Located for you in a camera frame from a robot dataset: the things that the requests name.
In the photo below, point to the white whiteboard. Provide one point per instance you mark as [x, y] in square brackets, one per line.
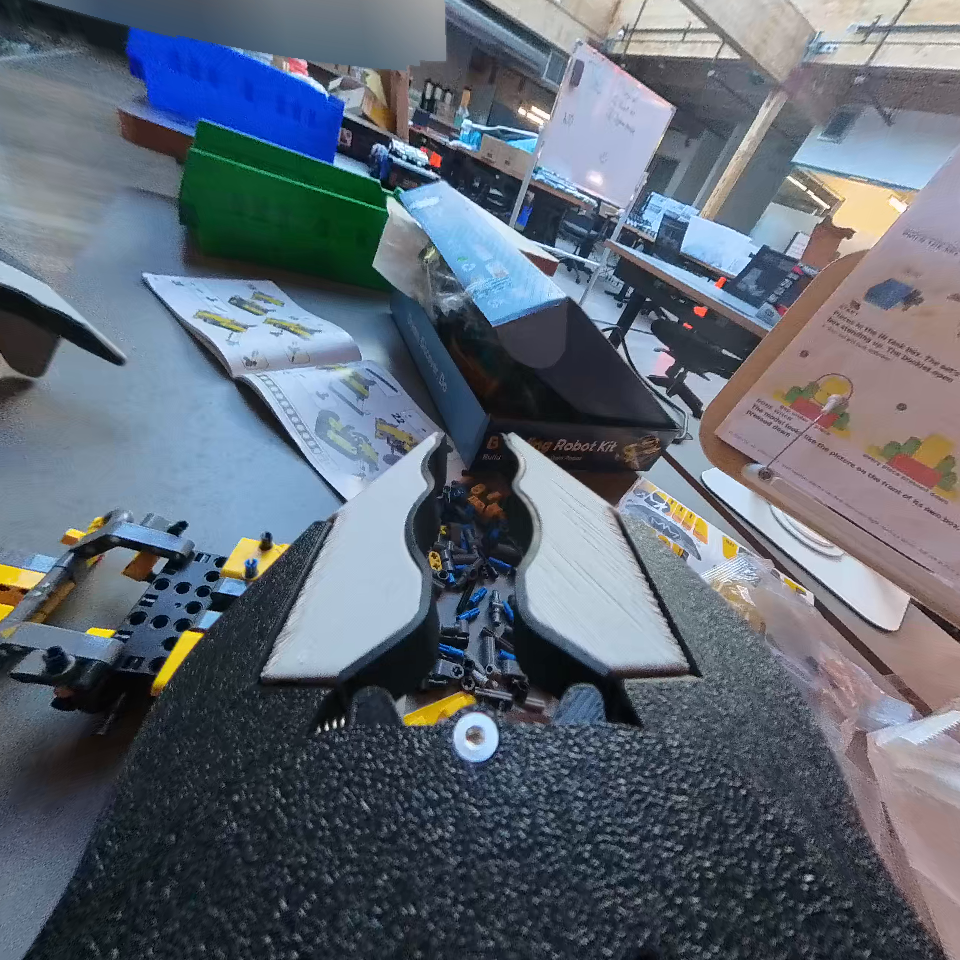
[607, 127]

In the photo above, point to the white stand base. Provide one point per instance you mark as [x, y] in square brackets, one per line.
[840, 570]

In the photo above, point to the black office chair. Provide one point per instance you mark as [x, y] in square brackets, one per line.
[697, 352]

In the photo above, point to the blue plastic bin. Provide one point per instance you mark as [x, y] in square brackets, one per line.
[225, 90]

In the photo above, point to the clear plastic bag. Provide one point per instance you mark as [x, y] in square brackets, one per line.
[750, 592]
[900, 765]

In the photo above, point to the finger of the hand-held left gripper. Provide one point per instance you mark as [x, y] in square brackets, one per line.
[37, 315]

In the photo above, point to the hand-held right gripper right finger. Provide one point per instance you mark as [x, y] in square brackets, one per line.
[592, 592]

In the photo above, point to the dark blue cardboard box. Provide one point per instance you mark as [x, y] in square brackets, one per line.
[480, 247]

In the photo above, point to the wooden post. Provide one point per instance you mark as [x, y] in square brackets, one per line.
[742, 150]

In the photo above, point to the grey background desk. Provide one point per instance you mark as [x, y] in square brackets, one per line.
[690, 289]

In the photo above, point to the wooden display board with sheet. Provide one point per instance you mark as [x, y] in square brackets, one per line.
[862, 390]

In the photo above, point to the green plastic bin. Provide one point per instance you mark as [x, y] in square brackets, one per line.
[285, 210]

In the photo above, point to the yellow sticker sheet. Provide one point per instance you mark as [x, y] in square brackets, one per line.
[675, 532]

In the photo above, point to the pile of small brick parts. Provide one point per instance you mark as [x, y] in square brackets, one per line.
[472, 570]

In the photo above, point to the white instruction booklet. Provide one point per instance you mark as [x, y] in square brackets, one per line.
[300, 375]

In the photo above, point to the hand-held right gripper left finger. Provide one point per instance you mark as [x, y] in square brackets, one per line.
[360, 585]

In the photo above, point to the yellow toy brick vehicle model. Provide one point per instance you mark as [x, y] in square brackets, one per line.
[157, 600]

